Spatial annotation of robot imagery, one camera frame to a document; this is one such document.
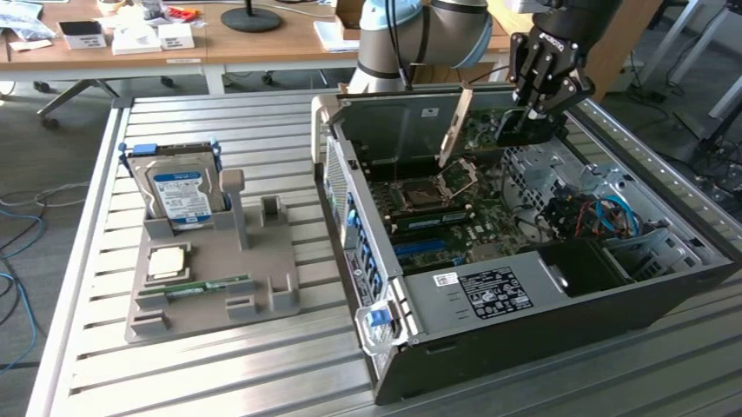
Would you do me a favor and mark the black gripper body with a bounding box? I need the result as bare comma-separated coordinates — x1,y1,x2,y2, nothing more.
529,0,619,76

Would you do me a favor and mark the graphics card with metal bracket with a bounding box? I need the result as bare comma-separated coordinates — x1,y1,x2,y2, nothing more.
437,84,568,169

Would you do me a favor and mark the silver disk bay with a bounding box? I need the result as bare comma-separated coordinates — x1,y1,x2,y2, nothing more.
601,228,706,283
497,142,636,209

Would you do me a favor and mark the metal socket cover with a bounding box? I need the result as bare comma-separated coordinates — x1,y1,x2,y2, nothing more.
437,158,481,196

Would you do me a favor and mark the green motherboard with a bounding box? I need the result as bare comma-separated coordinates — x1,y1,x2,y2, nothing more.
367,156,545,277

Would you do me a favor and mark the CPU socket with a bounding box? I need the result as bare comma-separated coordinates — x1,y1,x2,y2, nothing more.
396,177,451,214

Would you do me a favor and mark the stack of papers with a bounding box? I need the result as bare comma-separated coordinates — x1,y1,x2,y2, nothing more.
312,19,361,53

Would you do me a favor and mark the blue expansion slot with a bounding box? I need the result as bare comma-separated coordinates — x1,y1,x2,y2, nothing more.
393,240,448,258

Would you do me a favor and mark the black round lamp base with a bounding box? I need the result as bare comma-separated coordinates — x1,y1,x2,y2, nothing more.
218,0,284,34

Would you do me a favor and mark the gray power supply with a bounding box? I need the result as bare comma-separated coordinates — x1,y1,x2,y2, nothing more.
401,251,572,347

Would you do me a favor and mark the open black PC case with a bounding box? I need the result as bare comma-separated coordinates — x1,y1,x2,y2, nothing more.
309,77,742,407

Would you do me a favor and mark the red plastic object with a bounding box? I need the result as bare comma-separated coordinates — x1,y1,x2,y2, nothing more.
162,3,202,23

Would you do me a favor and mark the small white box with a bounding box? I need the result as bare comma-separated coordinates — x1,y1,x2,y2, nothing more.
156,22,196,51

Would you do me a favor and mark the white box stack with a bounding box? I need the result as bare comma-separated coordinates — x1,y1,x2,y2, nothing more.
109,23,162,56

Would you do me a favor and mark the gray parts rack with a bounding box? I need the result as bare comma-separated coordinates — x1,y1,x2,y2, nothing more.
124,169,303,347

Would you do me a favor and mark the green RAM stick with label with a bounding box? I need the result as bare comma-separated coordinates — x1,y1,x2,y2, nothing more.
137,273,252,299

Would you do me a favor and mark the CPU chip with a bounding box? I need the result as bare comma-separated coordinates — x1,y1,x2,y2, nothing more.
145,247,189,281

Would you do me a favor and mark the white box with black lid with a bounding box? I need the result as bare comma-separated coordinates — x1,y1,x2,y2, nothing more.
57,20,109,50

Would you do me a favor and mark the wooden desk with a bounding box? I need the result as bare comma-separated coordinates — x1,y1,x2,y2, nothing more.
0,0,525,129

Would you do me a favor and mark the paper tag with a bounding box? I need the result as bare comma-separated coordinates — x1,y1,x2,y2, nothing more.
8,38,53,52

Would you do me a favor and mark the clear plastic bag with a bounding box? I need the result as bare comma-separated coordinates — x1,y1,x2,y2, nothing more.
0,10,57,40

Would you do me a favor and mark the white desk frame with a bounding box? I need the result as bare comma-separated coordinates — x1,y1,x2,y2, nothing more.
631,0,742,118

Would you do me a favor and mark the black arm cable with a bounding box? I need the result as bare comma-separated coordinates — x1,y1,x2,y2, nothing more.
383,0,416,91

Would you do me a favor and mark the orange wire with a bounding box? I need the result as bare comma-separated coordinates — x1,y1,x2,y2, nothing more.
572,199,599,238

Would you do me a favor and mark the blue data wire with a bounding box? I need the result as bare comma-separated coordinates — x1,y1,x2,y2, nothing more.
596,195,641,238

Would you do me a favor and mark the hard disk with blue frame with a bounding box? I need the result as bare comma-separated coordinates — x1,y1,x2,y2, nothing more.
118,139,230,231

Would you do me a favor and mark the gray floor cable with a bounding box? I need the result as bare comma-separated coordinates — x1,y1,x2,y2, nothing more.
0,181,89,209

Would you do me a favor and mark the black floor cable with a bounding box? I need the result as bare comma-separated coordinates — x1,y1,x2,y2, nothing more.
0,216,37,327

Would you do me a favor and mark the blue floor cable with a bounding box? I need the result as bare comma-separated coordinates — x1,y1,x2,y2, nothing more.
0,208,48,374

